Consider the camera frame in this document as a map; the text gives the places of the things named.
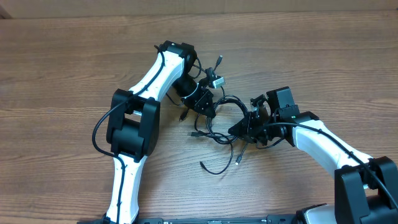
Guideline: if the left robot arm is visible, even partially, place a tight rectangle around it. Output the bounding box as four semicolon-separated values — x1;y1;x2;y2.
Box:
100;40;215;223

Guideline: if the thick black usb cable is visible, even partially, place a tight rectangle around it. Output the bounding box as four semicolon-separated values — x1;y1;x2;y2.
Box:
190;95;249;146

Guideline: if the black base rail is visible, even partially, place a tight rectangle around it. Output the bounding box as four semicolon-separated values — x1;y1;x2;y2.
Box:
76;213;304;224

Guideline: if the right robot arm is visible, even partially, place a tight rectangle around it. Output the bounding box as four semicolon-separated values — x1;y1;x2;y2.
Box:
228;86;397;224

